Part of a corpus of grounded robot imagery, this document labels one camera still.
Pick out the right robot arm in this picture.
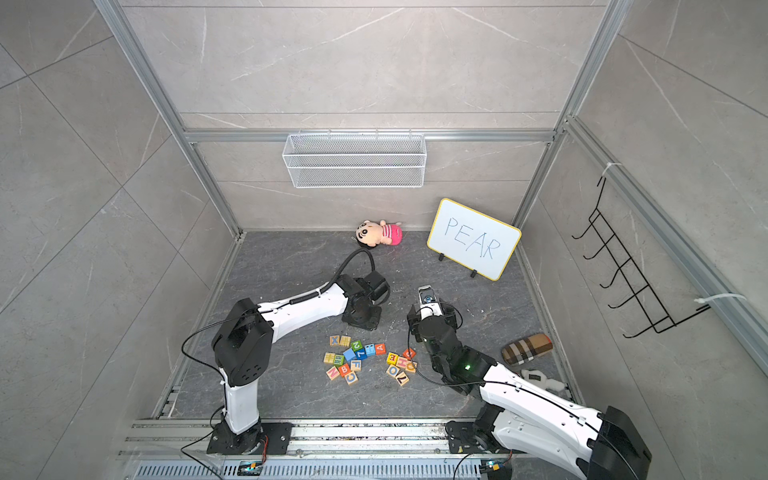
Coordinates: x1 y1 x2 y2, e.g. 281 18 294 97
407 286 652 479

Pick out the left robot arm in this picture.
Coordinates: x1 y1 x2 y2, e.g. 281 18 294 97
181 248 390 455

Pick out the wooden 7 block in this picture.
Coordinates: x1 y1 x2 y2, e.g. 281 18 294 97
395 372 409 386

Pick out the plush doll pink shirt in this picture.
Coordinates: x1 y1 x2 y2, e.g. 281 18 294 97
354 220 404 249

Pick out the white plush toy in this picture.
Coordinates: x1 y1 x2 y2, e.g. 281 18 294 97
520 369 568 394

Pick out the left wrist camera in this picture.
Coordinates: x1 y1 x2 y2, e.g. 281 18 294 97
363 271 391 306

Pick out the whiteboard with yellow frame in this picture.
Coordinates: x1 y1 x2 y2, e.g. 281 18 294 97
427 198 522 281

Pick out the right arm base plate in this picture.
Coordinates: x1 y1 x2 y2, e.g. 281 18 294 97
445 420 498 454

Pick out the white wire mesh basket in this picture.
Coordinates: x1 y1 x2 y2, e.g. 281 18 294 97
282 133 428 189

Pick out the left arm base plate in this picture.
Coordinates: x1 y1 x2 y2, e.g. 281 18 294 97
206 421 293 455

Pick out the black wire hook rack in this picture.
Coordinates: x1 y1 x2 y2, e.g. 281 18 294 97
571 177 712 339

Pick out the aluminium rail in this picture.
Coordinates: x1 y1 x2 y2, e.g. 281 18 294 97
113 418 619 462

